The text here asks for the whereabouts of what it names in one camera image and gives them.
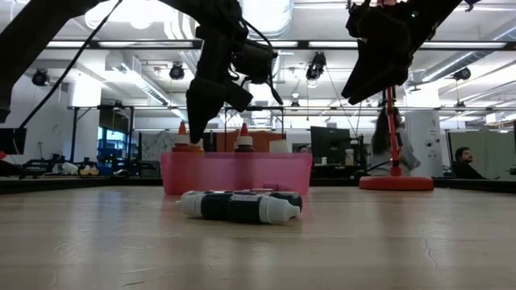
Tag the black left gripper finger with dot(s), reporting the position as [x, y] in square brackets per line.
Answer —
[197, 108]
[214, 105]

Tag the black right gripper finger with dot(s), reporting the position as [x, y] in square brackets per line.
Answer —
[364, 64]
[387, 76]

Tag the large orange food colouring bottle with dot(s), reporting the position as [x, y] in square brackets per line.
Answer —
[182, 140]

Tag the large red food colouring bottle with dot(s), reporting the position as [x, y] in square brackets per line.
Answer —
[244, 141]

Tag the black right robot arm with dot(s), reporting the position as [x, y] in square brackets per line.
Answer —
[437, 12]

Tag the black ceiling spotlight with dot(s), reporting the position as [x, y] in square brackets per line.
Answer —
[316, 66]
[177, 71]
[40, 77]
[462, 74]

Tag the orange brown partition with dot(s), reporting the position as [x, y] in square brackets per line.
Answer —
[262, 139]

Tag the person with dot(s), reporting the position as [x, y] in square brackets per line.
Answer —
[303, 149]
[381, 137]
[463, 167]

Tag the white building column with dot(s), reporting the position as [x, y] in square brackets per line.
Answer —
[86, 121]
[423, 137]

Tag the pink plastic bin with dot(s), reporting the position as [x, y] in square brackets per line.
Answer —
[242, 173]

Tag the white box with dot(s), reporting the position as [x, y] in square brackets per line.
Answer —
[279, 146]

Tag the black computer monitor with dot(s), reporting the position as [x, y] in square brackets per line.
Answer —
[330, 143]
[12, 141]

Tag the small navy dropper bottle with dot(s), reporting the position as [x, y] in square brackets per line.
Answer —
[246, 191]

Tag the blue glowing screen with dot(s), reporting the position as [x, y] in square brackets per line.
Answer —
[111, 141]

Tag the small olive green dropper bottle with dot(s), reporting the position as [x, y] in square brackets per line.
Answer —
[215, 206]

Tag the red desk lamp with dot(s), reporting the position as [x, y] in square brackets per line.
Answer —
[397, 183]

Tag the small teal dropper bottle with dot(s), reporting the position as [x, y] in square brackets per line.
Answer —
[288, 197]

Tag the small blue dropper bottle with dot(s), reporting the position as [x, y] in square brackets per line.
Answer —
[278, 210]

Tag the grey cubicle partition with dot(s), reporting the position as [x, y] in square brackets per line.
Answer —
[496, 153]

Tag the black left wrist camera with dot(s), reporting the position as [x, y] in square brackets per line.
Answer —
[256, 62]

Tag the black workstation frame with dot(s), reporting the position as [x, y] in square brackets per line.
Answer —
[121, 107]

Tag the black aluminium table frame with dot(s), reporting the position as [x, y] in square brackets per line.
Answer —
[60, 184]

